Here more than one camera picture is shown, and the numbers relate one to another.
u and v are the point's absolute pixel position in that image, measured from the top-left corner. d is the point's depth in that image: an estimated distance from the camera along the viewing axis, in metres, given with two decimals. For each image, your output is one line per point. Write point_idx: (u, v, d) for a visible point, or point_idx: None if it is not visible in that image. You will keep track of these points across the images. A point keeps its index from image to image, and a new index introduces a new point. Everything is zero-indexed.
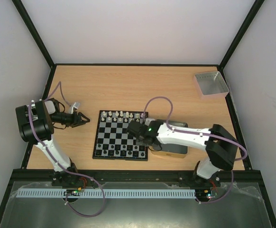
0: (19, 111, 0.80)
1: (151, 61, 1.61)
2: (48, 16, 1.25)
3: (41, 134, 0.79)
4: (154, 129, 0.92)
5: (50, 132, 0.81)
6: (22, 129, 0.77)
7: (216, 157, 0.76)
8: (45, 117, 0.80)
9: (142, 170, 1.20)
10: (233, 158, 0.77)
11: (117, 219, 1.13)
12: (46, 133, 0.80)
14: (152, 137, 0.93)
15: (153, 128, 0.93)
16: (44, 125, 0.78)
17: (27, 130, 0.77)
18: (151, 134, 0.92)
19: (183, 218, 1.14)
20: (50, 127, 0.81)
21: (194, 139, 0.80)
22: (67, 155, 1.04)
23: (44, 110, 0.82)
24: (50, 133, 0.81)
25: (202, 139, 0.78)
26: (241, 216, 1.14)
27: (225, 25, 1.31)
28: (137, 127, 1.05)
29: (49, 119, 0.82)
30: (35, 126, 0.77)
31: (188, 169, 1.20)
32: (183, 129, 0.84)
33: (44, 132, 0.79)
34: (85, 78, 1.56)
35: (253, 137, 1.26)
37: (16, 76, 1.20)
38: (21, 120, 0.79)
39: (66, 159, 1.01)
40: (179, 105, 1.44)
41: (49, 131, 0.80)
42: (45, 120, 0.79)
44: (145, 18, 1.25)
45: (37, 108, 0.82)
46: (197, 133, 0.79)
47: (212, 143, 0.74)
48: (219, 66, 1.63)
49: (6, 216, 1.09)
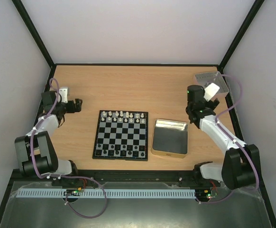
0: (19, 144, 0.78)
1: (151, 61, 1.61)
2: (47, 16, 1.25)
3: (44, 171, 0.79)
4: (204, 114, 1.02)
5: (53, 169, 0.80)
6: (24, 165, 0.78)
7: (227, 166, 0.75)
8: (49, 153, 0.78)
9: (142, 170, 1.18)
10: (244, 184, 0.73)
11: (117, 219, 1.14)
12: (49, 170, 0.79)
14: (197, 118, 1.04)
15: (204, 112, 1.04)
16: (47, 161, 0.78)
17: (28, 165, 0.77)
18: (198, 114, 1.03)
19: (183, 218, 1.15)
20: (54, 164, 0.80)
21: (225, 140, 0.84)
22: (67, 162, 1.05)
23: (48, 145, 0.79)
24: (53, 170, 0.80)
25: (232, 144, 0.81)
26: (241, 216, 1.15)
27: (225, 24, 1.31)
28: (198, 99, 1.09)
29: (53, 154, 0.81)
30: (38, 163, 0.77)
31: (189, 169, 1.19)
32: (223, 128, 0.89)
33: (47, 168, 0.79)
34: (84, 78, 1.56)
35: (253, 138, 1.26)
37: (17, 77, 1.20)
38: (22, 155, 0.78)
39: (67, 168, 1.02)
40: (179, 105, 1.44)
41: (51, 169, 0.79)
42: (48, 158, 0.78)
44: (145, 17, 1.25)
45: (41, 143, 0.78)
46: (232, 138, 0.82)
47: (236, 153, 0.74)
48: (219, 66, 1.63)
49: (5, 216, 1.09)
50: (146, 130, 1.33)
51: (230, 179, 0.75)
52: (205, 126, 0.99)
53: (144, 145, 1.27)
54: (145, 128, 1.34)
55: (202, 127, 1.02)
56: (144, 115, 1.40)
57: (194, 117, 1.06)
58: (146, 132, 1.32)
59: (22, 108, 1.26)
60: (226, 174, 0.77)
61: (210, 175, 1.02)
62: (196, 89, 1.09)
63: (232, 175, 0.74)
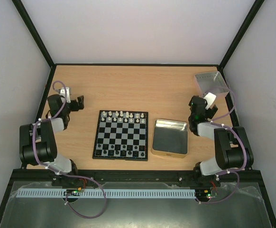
0: (23, 129, 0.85)
1: (151, 61, 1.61)
2: (47, 15, 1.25)
3: (43, 158, 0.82)
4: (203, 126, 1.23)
5: (51, 157, 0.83)
6: (24, 150, 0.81)
7: (216, 145, 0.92)
8: (49, 141, 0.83)
9: (142, 170, 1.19)
10: (232, 156, 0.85)
11: (117, 219, 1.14)
12: (48, 157, 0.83)
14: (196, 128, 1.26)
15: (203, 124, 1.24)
16: (46, 148, 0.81)
17: (26, 151, 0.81)
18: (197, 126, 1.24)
19: (183, 218, 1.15)
20: (53, 152, 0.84)
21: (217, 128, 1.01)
22: (67, 161, 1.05)
23: (49, 133, 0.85)
24: (51, 157, 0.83)
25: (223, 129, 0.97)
26: (241, 216, 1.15)
27: (225, 25, 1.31)
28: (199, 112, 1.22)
29: (53, 143, 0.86)
30: (37, 149, 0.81)
31: (188, 169, 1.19)
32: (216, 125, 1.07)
33: (45, 156, 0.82)
34: (84, 78, 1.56)
35: (252, 138, 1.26)
37: (17, 76, 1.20)
38: (23, 140, 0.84)
39: (66, 166, 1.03)
40: (179, 105, 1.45)
41: (50, 156, 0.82)
42: (48, 144, 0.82)
44: (145, 17, 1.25)
45: (42, 129, 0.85)
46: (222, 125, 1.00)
47: (223, 132, 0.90)
48: (219, 66, 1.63)
49: (5, 216, 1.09)
50: (146, 130, 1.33)
51: (219, 155, 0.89)
52: (201, 130, 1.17)
53: (144, 145, 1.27)
54: (145, 128, 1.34)
55: (200, 133, 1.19)
56: (144, 115, 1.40)
57: (193, 127, 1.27)
58: (146, 132, 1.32)
59: (22, 108, 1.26)
60: (216, 153, 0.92)
61: (208, 169, 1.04)
62: (199, 101, 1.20)
63: (221, 154, 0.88)
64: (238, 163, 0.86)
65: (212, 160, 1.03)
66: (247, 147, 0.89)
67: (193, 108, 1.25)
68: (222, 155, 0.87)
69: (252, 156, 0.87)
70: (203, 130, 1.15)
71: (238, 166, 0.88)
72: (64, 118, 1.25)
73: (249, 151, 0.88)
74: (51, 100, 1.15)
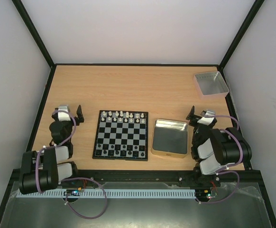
0: (25, 156, 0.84)
1: (151, 61, 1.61)
2: (47, 16, 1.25)
3: (42, 187, 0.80)
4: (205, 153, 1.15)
5: (51, 186, 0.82)
6: (25, 179, 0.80)
7: (213, 144, 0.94)
8: (50, 170, 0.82)
9: (142, 170, 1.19)
10: (229, 147, 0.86)
11: (117, 218, 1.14)
12: (49, 186, 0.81)
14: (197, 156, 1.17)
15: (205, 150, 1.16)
16: (47, 178, 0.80)
17: (26, 180, 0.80)
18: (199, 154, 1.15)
19: (183, 218, 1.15)
20: (54, 182, 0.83)
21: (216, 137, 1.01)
22: (68, 165, 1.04)
23: (52, 161, 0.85)
24: (52, 186, 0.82)
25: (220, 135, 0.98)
26: (241, 216, 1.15)
27: (226, 25, 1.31)
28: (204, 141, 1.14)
29: (54, 172, 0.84)
30: (39, 177, 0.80)
31: (188, 169, 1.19)
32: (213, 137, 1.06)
33: (46, 185, 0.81)
34: (84, 78, 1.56)
35: (252, 138, 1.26)
37: (16, 77, 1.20)
38: (24, 168, 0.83)
39: (66, 170, 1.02)
40: (179, 105, 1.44)
41: (50, 185, 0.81)
42: (49, 173, 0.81)
44: (146, 18, 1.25)
45: (46, 158, 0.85)
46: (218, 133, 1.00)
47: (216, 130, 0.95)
48: (219, 66, 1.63)
49: (5, 216, 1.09)
50: (146, 130, 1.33)
51: (217, 149, 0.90)
52: (202, 153, 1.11)
53: (144, 145, 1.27)
54: (145, 128, 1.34)
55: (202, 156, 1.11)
56: (144, 115, 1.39)
57: (195, 154, 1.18)
58: (146, 132, 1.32)
59: (22, 109, 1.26)
60: (215, 150, 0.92)
61: (208, 168, 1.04)
62: (204, 130, 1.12)
63: (219, 149, 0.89)
64: (236, 155, 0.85)
65: (211, 159, 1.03)
66: (242, 140, 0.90)
67: (197, 137, 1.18)
68: (219, 147, 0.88)
69: (250, 147, 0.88)
70: (204, 150, 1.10)
71: (237, 160, 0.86)
72: (68, 145, 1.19)
73: (245, 144, 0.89)
74: (55, 131, 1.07)
